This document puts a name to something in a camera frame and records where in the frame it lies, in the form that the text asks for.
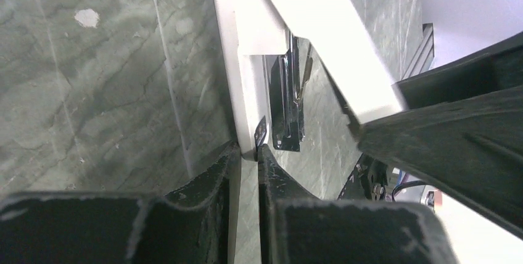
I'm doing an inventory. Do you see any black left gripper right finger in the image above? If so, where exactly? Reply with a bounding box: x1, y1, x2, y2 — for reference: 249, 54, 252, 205
257, 144, 457, 263

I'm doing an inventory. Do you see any white stapler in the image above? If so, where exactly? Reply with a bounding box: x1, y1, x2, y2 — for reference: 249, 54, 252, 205
214, 0, 405, 160

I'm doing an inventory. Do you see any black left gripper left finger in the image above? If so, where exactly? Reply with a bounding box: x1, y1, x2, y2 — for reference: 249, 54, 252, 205
1, 142, 241, 263

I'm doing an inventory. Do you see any aluminium rail frame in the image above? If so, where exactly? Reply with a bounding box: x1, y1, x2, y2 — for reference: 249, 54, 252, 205
401, 23, 435, 80

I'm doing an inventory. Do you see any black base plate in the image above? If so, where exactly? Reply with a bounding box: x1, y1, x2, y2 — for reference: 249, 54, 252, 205
337, 154, 389, 200

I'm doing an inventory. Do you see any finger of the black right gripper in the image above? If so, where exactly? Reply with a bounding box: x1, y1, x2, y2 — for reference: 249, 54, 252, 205
358, 33, 522, 237

